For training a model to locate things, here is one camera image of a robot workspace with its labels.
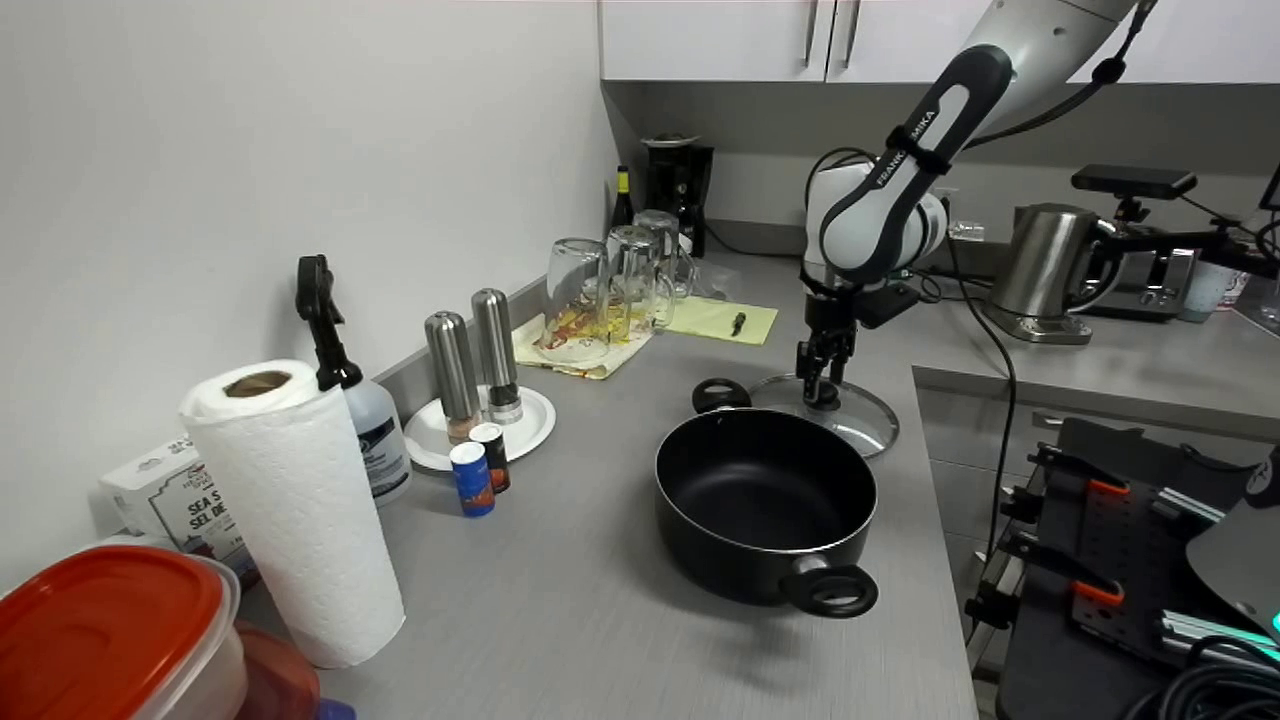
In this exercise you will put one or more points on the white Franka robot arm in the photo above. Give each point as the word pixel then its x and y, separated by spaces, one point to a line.
pixel 904 173

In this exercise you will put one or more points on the white cardboard box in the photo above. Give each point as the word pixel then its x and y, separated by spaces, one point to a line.
pixel 164 506

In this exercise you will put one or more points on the black cooking pot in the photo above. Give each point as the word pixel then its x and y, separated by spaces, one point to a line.
pixel 763 501

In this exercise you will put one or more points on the glass lid with black knob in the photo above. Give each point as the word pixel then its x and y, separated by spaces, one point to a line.
pixel 871 421

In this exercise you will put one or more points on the small red brown bottle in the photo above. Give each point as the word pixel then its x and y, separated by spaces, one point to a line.
pixel 496 455

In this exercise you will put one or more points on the black camera on stand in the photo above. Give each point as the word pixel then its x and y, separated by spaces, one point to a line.
pixel 1135 180

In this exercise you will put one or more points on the white mug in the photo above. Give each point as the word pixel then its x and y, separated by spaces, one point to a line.
pixel 1208 291

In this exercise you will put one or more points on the spray bottle with black trigger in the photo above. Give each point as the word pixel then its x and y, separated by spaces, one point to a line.
pixel 375 432

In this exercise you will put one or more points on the white round plate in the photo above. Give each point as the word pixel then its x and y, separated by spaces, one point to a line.
pixel 534 425

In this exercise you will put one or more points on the white cabinet door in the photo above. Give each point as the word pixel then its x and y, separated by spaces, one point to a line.
pixel 706 37
pixel 1200 53

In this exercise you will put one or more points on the yellow notepad sheet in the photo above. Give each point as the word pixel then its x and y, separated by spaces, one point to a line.
pixel 701 322

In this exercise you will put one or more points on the black coffee maker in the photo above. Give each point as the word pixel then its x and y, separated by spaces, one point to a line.
pixel 679 195

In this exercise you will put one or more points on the clear glass mug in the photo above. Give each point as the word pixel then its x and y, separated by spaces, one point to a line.
pixel 667 247
pixel 579 282
pixel 635 275

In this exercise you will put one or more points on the small blue can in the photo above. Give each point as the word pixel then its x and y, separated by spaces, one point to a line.
pixel 474 480

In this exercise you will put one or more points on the dark wine bottle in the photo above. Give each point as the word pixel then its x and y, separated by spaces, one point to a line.
pixel 621 200

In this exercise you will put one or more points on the black perforated mounting board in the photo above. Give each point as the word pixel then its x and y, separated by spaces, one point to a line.
pixel 1147 562

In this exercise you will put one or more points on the steel grinder shaker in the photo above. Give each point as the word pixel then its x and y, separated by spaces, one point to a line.
pixel 450 365
pixel 496 345

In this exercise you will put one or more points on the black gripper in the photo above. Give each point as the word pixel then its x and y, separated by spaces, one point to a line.
pixel 828 322

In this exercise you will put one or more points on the yellow floral dish towel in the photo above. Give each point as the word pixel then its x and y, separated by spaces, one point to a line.
pixel 587 350

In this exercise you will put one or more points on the black pen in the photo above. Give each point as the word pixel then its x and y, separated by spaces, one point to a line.
pixel 739 322

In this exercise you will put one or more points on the stainless steel kettle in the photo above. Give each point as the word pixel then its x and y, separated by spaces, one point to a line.
pixel 1045 275

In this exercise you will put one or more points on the white paper towel roll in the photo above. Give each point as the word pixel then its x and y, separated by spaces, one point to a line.
pixel 302 513

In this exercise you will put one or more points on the white wall outlet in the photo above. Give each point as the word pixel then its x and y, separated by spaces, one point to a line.
pixel 969 228

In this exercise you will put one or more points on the plastic container with red lid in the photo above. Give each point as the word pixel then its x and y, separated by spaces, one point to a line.
pixel 93 625

